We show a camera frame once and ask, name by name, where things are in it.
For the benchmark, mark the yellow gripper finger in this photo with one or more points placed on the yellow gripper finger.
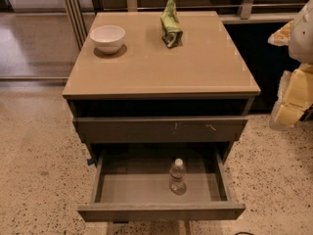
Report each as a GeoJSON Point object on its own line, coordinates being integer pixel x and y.
{"type": "Point", "coordinates": [281, 37]}
{"type": "Point", "coordinates": [295, 95]}

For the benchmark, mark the metal railing frame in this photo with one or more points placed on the metal railing frame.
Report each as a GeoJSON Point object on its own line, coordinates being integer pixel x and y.
{"type": "Point", "coordinates": [241, 17]}

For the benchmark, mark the open grey middle drawer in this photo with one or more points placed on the open grey middle drawer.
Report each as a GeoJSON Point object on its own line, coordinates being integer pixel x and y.
{"type": "Point", "coordinates": [134, 186]}

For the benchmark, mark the clear plastic water bottle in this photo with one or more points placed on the clear plastic water bottle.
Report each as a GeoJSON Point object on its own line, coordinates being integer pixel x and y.
{"type": "Point", "coordinates": [177, 174]}

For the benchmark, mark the closed grey top drawer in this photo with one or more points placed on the closed grey top drawer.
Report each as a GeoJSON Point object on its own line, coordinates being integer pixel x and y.
{"type": "Point", "coordinates": [158, 129]}

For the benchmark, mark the green chip bag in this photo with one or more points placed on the green chip bag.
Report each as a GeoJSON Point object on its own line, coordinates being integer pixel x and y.
{"type": "Point", "coordinates": [171, 29]}

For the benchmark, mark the grey drawer cabinet beige top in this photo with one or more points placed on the grey drawer cabinet beige top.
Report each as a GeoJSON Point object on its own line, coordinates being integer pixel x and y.
{"type": "Point", "coordinates": [205, 76]}

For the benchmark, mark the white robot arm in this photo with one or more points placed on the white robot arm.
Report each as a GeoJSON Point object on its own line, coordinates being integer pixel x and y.
{"type": "Point", "coordinates": [300, 46]}

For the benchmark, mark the white ceramic bowl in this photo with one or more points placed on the white ceramic bowl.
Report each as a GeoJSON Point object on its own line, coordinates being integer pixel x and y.
{"type": "Point", "coordinates": [108, 38]}

